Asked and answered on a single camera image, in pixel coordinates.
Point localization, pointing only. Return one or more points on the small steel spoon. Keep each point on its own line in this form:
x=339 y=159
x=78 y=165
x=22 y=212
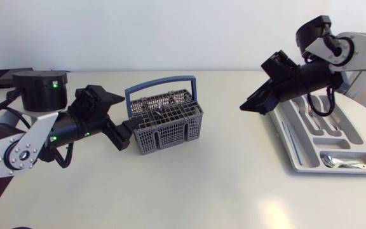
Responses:
x=329 y=161
x=349 y=161

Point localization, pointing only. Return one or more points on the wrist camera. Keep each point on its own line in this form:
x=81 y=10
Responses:
x=95 y=98
x=281 y=65

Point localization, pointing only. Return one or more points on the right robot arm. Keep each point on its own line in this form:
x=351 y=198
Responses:
x=354 y=54

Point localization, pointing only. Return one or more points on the grey cutlery basket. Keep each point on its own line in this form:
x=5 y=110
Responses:
x=167 y=125

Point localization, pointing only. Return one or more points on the grey cutlery tray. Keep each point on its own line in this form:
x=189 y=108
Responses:
x=326 y=143

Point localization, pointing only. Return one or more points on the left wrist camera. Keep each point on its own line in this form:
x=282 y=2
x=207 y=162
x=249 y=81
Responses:
x=95 y=98

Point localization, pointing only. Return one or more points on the steel fork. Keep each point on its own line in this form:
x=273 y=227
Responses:
x=313 y=117

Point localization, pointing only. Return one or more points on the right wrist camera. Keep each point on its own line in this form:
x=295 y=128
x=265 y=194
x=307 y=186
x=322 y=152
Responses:
x=281 y=65

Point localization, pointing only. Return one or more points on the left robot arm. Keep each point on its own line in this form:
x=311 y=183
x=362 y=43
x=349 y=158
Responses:
x=33 y=130

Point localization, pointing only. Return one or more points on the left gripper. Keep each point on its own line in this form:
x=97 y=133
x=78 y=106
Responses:
x=117 y=137

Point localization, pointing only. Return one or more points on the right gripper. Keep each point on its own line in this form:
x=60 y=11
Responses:
x=284 y=87

